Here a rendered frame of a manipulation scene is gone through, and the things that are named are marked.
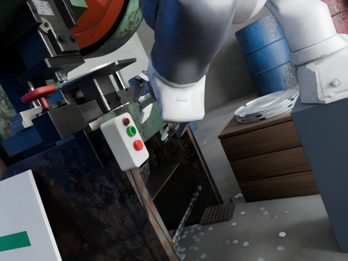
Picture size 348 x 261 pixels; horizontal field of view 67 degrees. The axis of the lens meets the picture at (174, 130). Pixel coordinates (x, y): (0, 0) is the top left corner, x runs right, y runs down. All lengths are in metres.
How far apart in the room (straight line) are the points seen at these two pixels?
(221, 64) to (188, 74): 3.82
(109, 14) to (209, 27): 1.06
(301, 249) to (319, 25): 0.67
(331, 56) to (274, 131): 0.46
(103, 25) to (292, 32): 0.87
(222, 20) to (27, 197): 0.80
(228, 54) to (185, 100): 3.78
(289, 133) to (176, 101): 0.79
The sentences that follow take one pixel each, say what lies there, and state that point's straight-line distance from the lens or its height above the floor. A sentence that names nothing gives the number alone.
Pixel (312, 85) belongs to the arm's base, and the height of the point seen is 0.50.
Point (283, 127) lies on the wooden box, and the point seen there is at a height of 0.31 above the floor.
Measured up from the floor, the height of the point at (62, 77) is 0.83.
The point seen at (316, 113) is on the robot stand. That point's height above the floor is 0.43.
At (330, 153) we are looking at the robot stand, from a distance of 0.79.
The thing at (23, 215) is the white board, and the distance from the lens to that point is 0.99.
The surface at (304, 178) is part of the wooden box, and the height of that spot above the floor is 0.08.
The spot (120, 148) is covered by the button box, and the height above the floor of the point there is 0.56.
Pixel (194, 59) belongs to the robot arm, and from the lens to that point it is 0.33.
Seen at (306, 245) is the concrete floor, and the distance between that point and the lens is 1.02.
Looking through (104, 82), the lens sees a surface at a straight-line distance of 0.97.
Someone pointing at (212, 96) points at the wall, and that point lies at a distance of 4.27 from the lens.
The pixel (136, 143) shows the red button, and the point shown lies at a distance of 0.67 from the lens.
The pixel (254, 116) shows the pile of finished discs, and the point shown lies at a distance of 1.17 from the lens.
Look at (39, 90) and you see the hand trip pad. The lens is 0.66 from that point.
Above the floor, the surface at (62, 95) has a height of 0.76.
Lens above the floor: 0.65
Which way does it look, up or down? 10 degrees down
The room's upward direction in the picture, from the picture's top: 25 degrees counter-clockwise
